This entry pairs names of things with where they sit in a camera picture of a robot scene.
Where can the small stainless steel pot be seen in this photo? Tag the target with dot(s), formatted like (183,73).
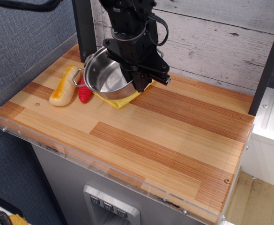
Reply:
(104,76)

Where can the silver dispenser button panel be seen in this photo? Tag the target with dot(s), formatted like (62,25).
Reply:
(105,209)

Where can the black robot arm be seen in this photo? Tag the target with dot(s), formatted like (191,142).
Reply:
(132,19)

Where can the yellow cloth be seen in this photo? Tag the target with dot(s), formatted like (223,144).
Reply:
(120,102)

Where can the dark left support post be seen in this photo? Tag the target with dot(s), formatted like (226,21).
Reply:
(84,27)

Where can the toy bread loaf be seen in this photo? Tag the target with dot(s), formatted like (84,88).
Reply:
(64,91)

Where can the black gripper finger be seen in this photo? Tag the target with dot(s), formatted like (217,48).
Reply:
(141,80)

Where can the dark support post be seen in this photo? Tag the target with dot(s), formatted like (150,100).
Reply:
(84,27)
(263,82)

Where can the yellow object bottom left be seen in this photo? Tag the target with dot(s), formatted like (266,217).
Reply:
(18,220)

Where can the white ridged side counter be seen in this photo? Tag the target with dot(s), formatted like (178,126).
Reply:
(258,156)

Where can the dark right support post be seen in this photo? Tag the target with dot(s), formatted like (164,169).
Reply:
(263,82)

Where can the clear acrylic table guard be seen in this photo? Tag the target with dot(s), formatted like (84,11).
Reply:
(177,144)

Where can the grey toy cabinet front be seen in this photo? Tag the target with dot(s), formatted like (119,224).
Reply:
(67,180)

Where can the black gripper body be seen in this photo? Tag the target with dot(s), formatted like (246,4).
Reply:
(139,55)

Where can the spoon with red handle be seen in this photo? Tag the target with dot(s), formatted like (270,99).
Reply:
(84,92)

